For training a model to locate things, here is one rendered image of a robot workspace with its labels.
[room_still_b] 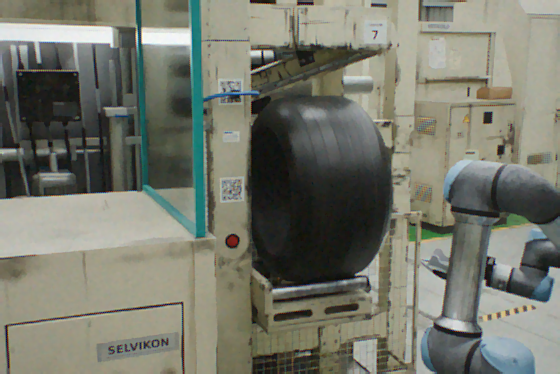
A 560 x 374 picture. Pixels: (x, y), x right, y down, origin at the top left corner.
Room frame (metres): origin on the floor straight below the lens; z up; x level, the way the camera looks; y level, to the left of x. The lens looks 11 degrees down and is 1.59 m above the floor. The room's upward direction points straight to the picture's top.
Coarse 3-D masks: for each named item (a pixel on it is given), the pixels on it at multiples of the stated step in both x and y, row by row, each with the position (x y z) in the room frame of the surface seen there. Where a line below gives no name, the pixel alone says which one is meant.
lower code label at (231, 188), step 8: (240, 176) 2.05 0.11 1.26; (224, 184) 2.03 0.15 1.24; (232, 184) 2.04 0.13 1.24; (240, 184) 2.05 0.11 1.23; (224, 192) 2.03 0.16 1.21; (232, 192) 2.04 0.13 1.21; (240, 192) 2.05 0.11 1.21; (224, 200) 2.03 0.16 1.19; (232, 200) 2.04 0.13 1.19; (240, 200) 2.05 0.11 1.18
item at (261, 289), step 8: (256, 272) 2.08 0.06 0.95; (256, 280) 2.02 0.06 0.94; (264, 280) 1.99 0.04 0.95; (256, 288) 2.02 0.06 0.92; (264, 288) 1.95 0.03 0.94; (256, 296) 2.02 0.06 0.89; (264, 296) 1.95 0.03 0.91; (256, 304) 2.02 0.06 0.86; (264, 304) 1.95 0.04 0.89; (264, 312) 1.95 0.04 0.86
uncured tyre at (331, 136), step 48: (288, 96) 2.19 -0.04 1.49; (336, 96) 2.22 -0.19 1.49; (288, 144) 2.01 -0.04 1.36; (336, 144) 1.98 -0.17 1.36; (384, 144) 2.08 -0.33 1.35; (288, 192) 2.49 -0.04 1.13; (336, 192) 1.93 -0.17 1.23; (384, 192) 1.99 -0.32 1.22; (288, 240) 2.00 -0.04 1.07; (336, 240) 1.94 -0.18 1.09
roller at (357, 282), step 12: (348, 276) 2.12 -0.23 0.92; (360, 276) 2.12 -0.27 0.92; (276, 288) 2.01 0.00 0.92; (288, 288) 2.02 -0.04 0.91; (300, 288) 2.04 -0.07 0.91; (312, 288) 2.05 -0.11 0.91; (324, 288) 2.06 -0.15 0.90; (336, 288) 2.08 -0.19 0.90; (348, 288) 2.09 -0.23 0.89; (360, 288) 2.11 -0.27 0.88
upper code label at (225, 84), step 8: (224, 80) 2.03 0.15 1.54; (232, 80) 2.04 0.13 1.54; (240, 80) 2.05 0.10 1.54; (224, 88) 2.03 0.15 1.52; (232, 88) 2.04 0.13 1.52; (240, 88) 2.05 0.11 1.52; (240, 96) 2.05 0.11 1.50; (224, 104) 2.03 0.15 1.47; (232, 104) 2.04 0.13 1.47; (240, 104) 2.05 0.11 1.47
